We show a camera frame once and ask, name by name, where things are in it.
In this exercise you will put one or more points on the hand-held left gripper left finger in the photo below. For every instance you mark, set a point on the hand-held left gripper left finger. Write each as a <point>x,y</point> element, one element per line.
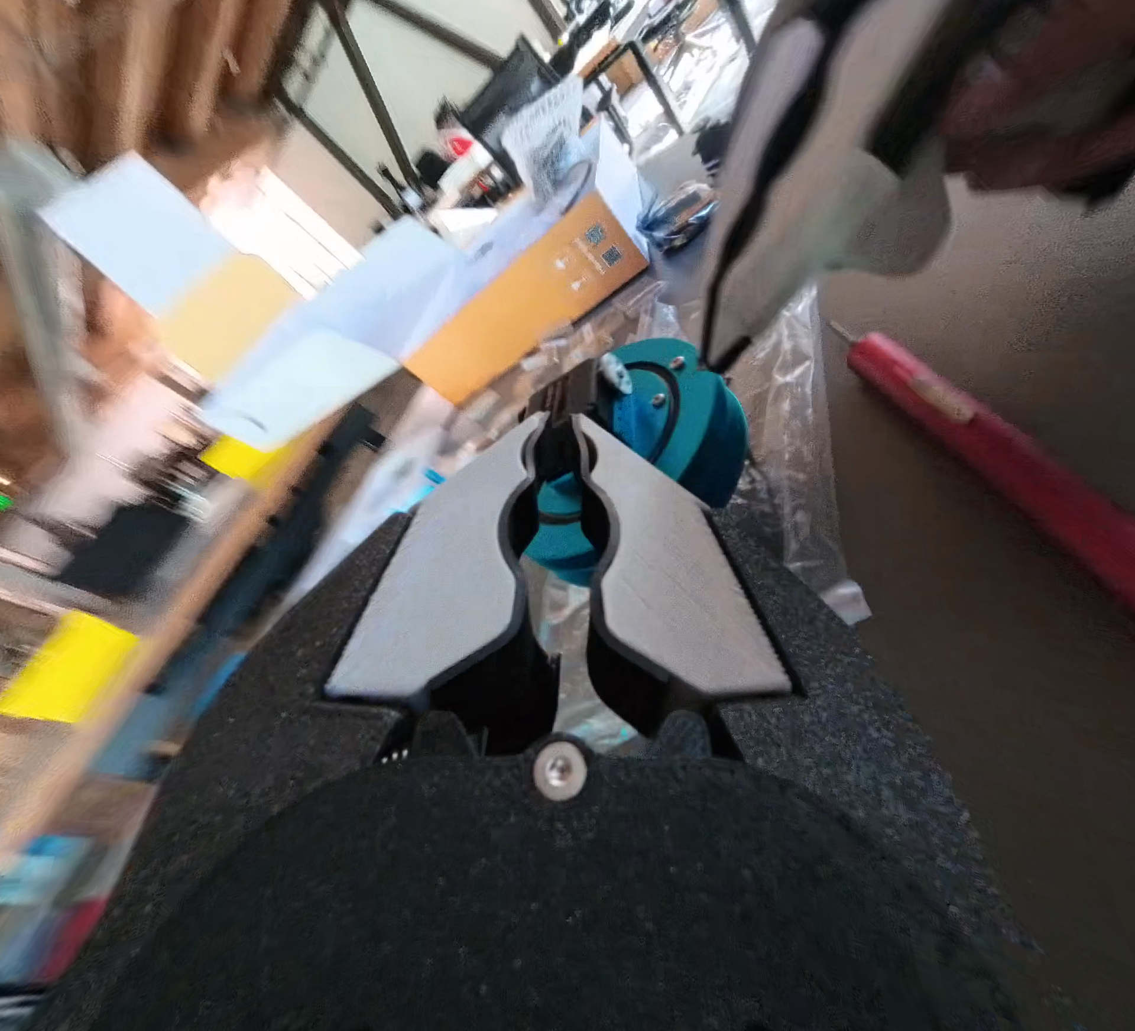
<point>426,605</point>

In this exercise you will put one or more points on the clear plastic bag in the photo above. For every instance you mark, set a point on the clear plastic bag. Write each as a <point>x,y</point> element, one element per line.
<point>798,446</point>

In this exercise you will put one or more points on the dark blue parts bag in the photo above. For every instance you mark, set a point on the dark blue parts bag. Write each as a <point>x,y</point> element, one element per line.
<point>678,220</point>

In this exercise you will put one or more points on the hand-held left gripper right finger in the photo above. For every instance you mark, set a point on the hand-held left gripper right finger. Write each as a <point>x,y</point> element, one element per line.
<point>683,605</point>

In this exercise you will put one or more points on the red pen screwdriver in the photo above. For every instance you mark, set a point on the red pen screwdriver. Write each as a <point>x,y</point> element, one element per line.
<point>1020,450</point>

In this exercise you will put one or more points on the teal round robot base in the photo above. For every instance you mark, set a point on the teal round robot base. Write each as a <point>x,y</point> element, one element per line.
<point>700,437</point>

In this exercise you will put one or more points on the grey desk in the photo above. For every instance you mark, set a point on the grey desk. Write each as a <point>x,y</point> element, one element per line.
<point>975,694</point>

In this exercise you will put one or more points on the person's right hand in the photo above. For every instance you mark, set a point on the person's right hand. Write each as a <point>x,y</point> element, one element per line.
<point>1046,100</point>

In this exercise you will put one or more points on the pile of small screw bags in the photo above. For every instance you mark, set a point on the pile of small screw bags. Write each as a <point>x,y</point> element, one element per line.
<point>541,357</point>

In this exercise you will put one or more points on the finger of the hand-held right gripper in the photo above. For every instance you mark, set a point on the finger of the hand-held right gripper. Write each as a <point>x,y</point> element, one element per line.
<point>851,188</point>
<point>767,100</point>

